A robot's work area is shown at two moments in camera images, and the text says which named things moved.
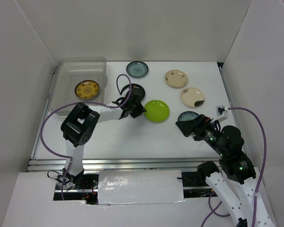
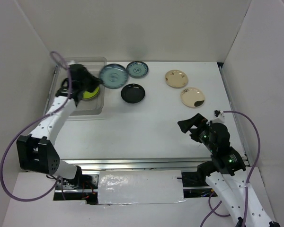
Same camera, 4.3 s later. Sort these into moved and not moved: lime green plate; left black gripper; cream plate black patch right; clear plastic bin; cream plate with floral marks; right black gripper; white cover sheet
Moved: lime green plate; left black gripper
Not moved: white cover sheet; clear plastic bin; right black gripper; cream plate with floral marks; cream plate black patch right
